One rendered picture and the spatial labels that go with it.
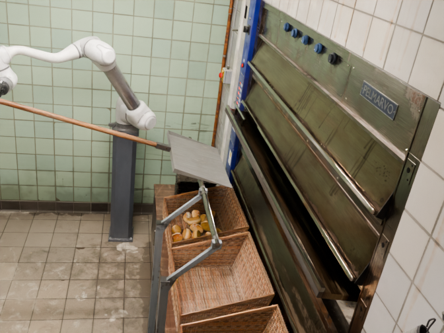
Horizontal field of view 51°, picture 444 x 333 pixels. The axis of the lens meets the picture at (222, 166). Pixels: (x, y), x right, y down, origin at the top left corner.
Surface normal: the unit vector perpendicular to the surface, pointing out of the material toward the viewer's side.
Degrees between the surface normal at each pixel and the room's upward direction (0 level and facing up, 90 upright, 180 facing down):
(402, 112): 90
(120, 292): 0
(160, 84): 90
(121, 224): 90
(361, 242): 70
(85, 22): 90
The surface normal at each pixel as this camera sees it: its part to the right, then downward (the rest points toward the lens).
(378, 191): -0.88, -0.34
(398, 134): -0.98, -0.04
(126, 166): 0.14, 0.45
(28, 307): 0.13, -0.89
